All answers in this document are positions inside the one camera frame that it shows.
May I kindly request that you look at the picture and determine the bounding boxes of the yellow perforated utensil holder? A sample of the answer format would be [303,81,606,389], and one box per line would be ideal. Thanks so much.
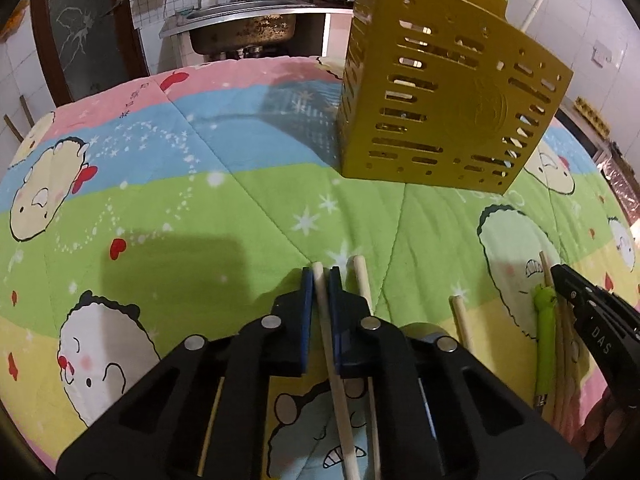
[334,0,575,195]

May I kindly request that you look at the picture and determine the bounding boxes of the steel sink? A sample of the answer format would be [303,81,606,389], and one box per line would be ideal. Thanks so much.
[159,1,353,57]

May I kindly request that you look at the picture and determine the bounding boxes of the dark framed glass door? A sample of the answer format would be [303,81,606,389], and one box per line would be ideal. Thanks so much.
[29,0,151,107]

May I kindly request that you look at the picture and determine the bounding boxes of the green handled utensil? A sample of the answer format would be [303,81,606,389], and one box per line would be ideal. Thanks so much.
[531,284,558,408]

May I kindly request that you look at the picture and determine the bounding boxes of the printed blanket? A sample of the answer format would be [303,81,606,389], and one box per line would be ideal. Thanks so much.
[0,55,640,480]

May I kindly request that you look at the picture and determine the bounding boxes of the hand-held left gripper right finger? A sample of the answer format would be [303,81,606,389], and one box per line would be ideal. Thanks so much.
[327,266,587,480]

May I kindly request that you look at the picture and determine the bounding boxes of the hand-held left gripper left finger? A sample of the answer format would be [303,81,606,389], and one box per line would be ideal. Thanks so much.
[56,266,321,480]

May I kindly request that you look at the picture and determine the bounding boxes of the pink lace cloth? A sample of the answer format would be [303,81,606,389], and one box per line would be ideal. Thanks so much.
[597,152,640,221]

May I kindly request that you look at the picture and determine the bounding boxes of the yellow egg carton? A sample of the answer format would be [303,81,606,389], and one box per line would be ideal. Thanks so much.
[574,96,612,137]

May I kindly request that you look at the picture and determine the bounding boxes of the wooden chopstick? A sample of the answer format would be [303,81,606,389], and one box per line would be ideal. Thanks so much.
[450,296,475,353]
[353,256,375,313]
[521,0,544,32]
[539,251,571,426]
[311,261,362,480]
[559,305,583,431]

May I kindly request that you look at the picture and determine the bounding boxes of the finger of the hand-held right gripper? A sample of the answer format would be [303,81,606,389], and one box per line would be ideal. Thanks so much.
[549,263,640,341]

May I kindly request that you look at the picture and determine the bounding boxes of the yellow plastic bag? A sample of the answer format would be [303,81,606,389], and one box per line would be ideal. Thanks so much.
[0,0,31,43]

